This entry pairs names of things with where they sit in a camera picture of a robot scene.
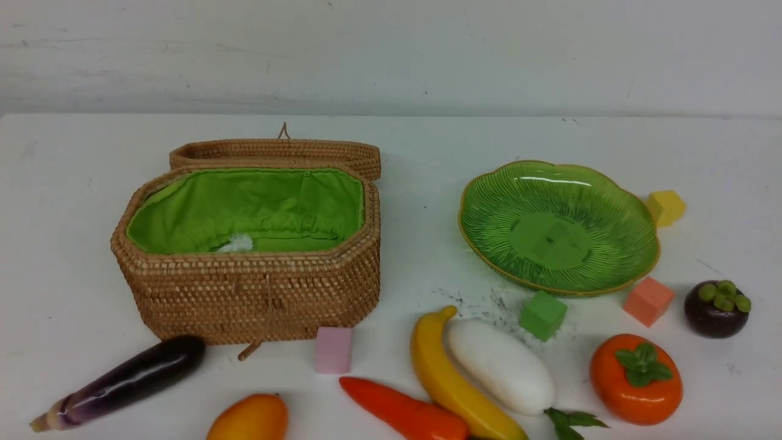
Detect woven wicker basket lid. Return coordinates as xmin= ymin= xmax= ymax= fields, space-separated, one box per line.
xmin=169 ymin=123 xmax=382 ymax=181

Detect yellow foam cube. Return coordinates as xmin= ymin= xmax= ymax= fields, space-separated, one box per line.
xmin=645 ymin=190 xmax=687 ymax=229

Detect purple mangosteen toy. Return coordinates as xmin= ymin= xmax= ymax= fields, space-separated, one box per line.
xmin=684 ymin=279 xmax=752 ymax=339

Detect green foam cube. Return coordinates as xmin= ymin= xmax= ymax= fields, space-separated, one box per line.
xmin=517 ymin=291 xmax=568 ymax=342

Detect orange foam cube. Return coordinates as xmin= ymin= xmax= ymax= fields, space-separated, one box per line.
xmin=623 ymin=277 xmax=675 ymax=328

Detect yellow banana toy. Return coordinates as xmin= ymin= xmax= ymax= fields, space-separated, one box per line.
xmin=410 ymin=304 xmax=528 ymax=439

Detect green ribbed glass plate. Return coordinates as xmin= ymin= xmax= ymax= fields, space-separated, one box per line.
xmin=458 ymin=161 xmax=661 ymax=298

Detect pink foam cube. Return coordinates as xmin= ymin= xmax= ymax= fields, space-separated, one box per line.
xmin=315 ymin=328 xmax=354 ymax=374

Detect orange persimmon toy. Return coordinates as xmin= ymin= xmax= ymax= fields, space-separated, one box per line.
xmin=590 ymin=334 xmax=684 ymax=426

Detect purple eggplant toy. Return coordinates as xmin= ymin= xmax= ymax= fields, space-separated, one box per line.
xmin=30 ymin=335 xmax=206 ymax=433

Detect woven wicker basket green lining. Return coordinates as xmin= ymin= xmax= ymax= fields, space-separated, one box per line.
xmin=110 ymin=161 xmax=382 ymax=345

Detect orange yellow mango toy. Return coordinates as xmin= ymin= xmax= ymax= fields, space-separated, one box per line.
xmin=206 ymin=394 xmax=290 ymax=439

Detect orange carrot toy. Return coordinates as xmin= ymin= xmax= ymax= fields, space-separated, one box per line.
xmin=338 ymin=376 xmax=470 ymax=439

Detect white radish toy green leaves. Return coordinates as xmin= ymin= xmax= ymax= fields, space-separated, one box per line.
xmin=448 ymin=318 xmax=608 ymax=439

